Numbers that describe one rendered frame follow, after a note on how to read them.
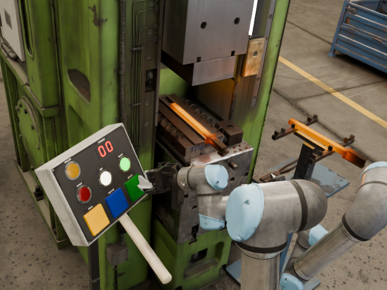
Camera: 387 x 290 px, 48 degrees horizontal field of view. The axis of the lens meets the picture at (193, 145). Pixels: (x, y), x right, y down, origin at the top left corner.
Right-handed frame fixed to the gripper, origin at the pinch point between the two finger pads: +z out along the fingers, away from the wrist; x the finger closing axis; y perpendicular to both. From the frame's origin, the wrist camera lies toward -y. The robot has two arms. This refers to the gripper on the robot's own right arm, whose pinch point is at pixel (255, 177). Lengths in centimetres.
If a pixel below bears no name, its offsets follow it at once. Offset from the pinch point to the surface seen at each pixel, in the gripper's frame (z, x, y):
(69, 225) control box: 8, -70, -1
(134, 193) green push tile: 13.1, -45.2, 0.1
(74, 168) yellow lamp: 15, -65, -17
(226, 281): 23, 20, 99
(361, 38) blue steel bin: 203, 353, 64
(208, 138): 29.3, -1.8, -0.9
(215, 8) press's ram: 31, -6, -56
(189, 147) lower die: 30.7, -10.5, 2.1
